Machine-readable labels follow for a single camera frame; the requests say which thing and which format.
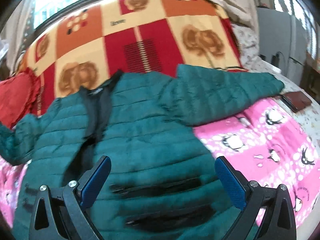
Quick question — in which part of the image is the dark green puffer jacket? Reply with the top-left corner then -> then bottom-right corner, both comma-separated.
1,64 -> 284,239

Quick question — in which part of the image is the pink penguin blanket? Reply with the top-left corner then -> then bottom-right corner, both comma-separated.
1,94 -> 319,233

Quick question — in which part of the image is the brown wallet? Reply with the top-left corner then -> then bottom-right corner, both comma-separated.
280,91 -> 312,113

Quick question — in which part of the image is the red heart pillow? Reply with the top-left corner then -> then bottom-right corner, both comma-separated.
0,68 -> 41,129

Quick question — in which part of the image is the grey refrigerator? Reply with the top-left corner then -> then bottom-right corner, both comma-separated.
257,8 -> 307,85

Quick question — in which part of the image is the red orange rose blanket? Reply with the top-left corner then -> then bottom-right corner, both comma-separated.
19,0 -> 244,115

